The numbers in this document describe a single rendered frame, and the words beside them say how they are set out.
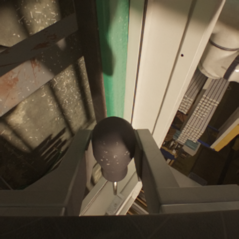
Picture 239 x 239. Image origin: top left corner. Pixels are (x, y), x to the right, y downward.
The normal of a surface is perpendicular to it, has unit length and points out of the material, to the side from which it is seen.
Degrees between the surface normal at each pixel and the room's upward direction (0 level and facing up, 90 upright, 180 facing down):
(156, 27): 90
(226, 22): 91
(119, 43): 0
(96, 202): 90
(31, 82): 0
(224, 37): 92
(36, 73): 0
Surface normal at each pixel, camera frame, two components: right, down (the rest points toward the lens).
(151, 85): -0.59, 0.65
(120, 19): 0.80, 0.49
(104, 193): 0.01, -0.58
